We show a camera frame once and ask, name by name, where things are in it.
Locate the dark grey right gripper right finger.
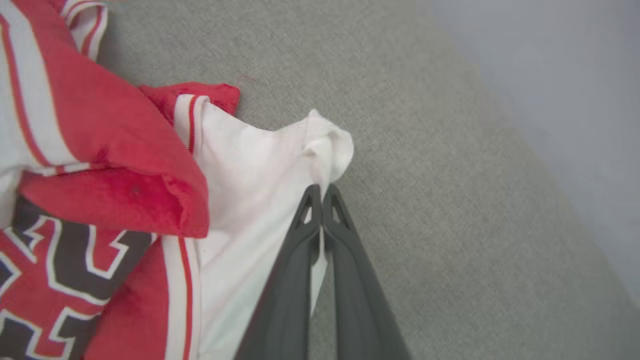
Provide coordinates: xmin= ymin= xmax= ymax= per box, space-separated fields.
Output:
xmin=322 ymin=183 xmax=412 ymax=360

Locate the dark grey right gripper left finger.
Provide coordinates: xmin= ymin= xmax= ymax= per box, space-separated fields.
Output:
xmin=234 ymin=184 xmax=322 ymax=360

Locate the red white basketball jersey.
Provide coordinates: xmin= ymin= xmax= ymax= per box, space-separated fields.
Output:
xmin=0 ymin=0 xmax=355 ymax=360

